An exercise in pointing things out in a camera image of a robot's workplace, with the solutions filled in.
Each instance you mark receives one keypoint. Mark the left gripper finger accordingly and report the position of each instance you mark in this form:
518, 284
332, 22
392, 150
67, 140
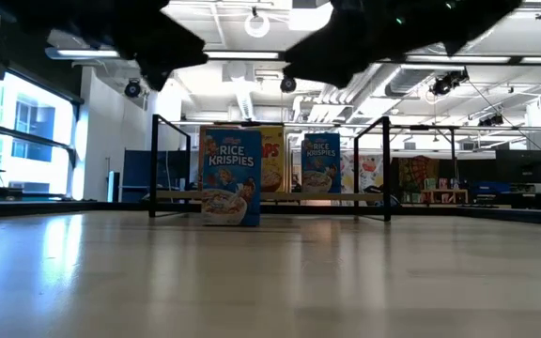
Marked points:
157, 77

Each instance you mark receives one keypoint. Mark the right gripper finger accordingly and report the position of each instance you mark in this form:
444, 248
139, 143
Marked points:
331, 56

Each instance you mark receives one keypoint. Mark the blue Rice Krispies cereal box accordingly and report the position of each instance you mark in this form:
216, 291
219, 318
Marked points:
320, 162
230, 188

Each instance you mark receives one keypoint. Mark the yellow Corn Pops cereal box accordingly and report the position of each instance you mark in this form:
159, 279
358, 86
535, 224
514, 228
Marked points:
273, 162

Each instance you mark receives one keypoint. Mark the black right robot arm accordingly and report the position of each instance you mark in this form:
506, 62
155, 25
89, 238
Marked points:
482, 19

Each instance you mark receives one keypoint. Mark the black metal wooden shelf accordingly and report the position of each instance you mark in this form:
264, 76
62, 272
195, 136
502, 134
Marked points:
152, 164

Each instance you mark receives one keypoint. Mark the black ceiling track light cluster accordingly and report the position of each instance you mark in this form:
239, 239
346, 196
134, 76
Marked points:
449, 83
491, 120

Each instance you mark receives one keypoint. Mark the blue partition panel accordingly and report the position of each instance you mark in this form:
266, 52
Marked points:
134, 173

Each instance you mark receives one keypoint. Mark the colourful fabric hanging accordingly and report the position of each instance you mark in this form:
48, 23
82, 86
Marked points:
413, 173

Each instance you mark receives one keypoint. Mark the black computer monitor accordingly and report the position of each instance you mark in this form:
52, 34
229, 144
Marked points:
524, 166

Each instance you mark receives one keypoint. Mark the black aluminium table frame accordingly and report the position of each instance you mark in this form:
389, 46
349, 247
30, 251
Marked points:
64, 206

